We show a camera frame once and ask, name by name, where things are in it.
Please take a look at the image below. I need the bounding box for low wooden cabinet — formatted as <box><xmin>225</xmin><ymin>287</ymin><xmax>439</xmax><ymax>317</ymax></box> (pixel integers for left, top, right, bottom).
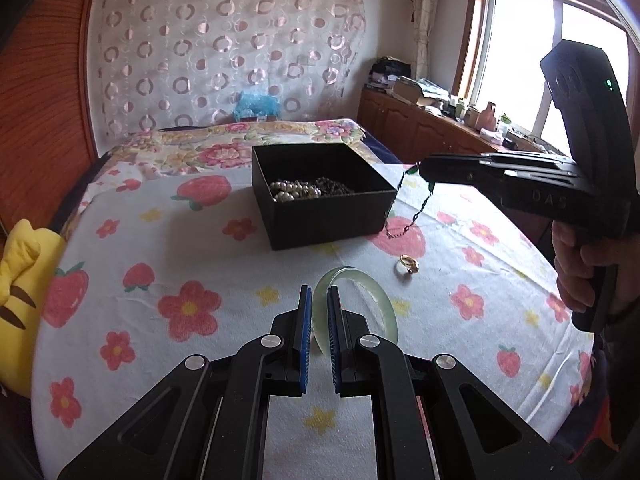
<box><xmin>358</xmin><ymin>87</ymin><xmax>557</xmax><ymax>167</ymax></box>

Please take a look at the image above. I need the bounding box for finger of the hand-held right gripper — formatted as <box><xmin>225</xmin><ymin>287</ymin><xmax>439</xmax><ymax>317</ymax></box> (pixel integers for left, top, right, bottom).
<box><xmin>418</xmin><ymin>153</ymin><xmax>582</xmax><ymax>188</ymax></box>

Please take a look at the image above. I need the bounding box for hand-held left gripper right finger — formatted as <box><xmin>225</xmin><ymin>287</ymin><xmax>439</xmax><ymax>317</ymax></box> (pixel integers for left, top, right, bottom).
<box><xmin>326</xmin><ymin>285</ymin><xmax>583</xmax><ymax>480</ymax></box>

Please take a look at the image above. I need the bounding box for circle patterned sheer curtain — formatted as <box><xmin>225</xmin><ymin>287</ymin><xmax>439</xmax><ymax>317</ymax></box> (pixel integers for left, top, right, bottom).
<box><xmin>94</xmin><ymin>0</ymin><xmax>367</xmax><ymax>137</ymax></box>

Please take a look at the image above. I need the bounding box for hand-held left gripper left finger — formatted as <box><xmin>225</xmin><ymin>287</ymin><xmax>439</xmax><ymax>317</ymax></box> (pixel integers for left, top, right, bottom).
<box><xmin>57</xmin><ymin>285</ymin><xmax>313</xmax><ymax>480</ymax></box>

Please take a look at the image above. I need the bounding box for person's right hand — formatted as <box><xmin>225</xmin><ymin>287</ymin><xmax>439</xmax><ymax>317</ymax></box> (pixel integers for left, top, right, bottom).
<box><xmin>551</xmin><ymin>218</ymin><xmax>611</xmax><ymax>314</ymax></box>

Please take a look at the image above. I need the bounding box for wooden framed window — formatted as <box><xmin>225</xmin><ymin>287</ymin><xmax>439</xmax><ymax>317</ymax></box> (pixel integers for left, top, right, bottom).
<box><xmin>457</xmin><ymin>0</ymin><xmax>640</xmax><ymax>162</ymax></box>

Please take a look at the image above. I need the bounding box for floral blanket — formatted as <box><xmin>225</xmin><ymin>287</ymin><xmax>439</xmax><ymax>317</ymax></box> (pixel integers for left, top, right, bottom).
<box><xmin>97</xmin><ymin>118</ymin><xmax>382</xmax><ymax>187</ymax></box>

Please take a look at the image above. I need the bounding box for pile of dark clothes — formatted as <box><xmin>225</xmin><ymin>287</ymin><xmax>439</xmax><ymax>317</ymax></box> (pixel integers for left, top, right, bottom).
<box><xmin>369</xmin><ymin>57</ymin><xmax>414</xmax><ymax>94</ymax></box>

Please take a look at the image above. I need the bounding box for white patterned window curtain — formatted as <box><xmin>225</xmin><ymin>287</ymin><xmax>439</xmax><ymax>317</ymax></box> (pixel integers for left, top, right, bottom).
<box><xmin>412</xmin><ymin>0</ymin><xmax>442</xmax><ymax>82</ymax></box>

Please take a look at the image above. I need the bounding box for black chain necklace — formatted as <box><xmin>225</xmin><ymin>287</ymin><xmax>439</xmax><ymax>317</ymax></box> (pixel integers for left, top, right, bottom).
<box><xmin>383</xmin><ymin>162</ymin><xmax>436</xmax><ymax>240</ymax></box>

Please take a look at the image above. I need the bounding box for brown wooden bead bracelet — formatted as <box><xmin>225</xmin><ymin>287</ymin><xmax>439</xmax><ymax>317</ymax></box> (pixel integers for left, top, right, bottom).
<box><xmin>312</xmin><ymin>175</ymin><xmax>357</xmax><ymax>196</ymax></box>

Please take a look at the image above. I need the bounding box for dark blue bed sheet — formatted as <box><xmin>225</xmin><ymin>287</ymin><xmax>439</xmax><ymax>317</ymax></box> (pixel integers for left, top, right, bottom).
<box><xmin>359</xmin><ymin>127</ymin><xmax>402</xmax><ymax>164</ymax></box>

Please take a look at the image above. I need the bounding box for pearl bead necklace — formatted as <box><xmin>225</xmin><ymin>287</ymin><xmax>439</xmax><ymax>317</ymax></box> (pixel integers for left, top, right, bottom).
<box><xmin>268</xmin><ymin>179</ymin><xmax>322</xmax><ymax>204</ymax></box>

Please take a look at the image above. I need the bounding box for black cardboard box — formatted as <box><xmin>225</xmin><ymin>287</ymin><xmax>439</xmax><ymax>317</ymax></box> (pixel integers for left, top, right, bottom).
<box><xmin>250</xmin><ymin>142</ymin><xmax>399</xmax><ymax>252</ymax></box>

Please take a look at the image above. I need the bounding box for pink bottle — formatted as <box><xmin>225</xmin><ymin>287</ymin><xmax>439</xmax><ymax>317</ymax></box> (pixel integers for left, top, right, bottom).
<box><xmin>477</xmin><ymin>101</ymin><xmax>499</xmax><ymax>131</ymax></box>

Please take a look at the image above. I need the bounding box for strawberry print cloth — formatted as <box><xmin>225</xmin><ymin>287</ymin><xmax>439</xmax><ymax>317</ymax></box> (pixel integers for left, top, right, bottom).
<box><xmin>30</xmin><ymin>160</ymin><xmax>597</xmax><ymax>480</ymax></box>

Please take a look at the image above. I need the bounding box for blue plastic bag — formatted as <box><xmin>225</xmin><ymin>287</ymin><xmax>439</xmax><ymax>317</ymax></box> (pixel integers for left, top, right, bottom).
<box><xmin>233</xmin><ymin>90</ymin><xmax>281</xmax><ymax>121</ymax></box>

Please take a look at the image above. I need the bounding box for pale green jade bangle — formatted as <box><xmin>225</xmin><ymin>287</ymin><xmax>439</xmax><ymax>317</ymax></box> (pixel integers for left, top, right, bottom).
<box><xmin>312</xmin><ymin>265</ymin><xmax>400</xmax><ymax>356</ymax></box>

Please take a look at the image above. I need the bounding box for yellow plush toy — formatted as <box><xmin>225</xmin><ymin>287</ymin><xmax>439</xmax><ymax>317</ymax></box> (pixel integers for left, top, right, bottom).
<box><xmin>0</xmin><ymin>217</ymin><xmax>69</xmax><ymax>402</ymax></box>

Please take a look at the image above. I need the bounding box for brown wooden wardrobe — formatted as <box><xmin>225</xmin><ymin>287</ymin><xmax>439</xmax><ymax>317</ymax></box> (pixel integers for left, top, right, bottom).
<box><xmin>0</xmin><ymin>0</ymin><xmax>102</xmax><ymax>232</ymax></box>

